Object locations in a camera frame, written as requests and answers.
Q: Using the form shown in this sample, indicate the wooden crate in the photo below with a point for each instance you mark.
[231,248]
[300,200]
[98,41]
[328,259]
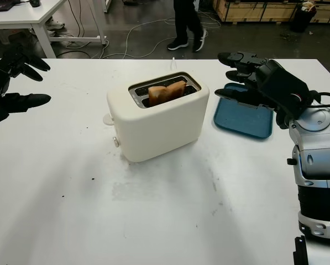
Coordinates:
[253,11]

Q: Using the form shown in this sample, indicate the black trash bin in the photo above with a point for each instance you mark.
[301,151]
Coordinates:
[301,19]

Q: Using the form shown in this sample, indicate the person in beige jacket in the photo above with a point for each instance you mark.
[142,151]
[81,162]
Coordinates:
[184,19]

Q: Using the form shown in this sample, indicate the grey storage box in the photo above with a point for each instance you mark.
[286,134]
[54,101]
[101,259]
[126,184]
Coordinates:
[7,37]

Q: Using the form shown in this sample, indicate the toast slice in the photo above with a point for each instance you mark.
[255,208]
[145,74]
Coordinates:
[164,94]

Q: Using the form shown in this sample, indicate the blue plastic tray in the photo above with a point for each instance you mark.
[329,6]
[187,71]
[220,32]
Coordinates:
[242,121]

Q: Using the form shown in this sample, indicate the black laptop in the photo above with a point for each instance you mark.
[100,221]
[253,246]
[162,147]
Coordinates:
[1,5]

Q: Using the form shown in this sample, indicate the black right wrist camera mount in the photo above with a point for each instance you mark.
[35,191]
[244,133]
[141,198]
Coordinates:
[285,119]

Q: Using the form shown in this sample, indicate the black computer mouse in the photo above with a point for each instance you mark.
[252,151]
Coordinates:
[34,2]

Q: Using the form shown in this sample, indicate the white sneaker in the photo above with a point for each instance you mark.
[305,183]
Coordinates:
[55,24]

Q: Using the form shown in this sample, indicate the white office desk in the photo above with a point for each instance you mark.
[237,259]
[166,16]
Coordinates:
[21,15]

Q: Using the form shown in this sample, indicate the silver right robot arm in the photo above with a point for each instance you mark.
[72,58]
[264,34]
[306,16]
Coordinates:
[319,143]

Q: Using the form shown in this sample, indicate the cream two-slot toaster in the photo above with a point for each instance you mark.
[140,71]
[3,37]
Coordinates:
[159,129]

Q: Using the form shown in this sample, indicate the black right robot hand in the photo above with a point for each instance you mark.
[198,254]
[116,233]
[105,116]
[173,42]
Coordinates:
[286,88]

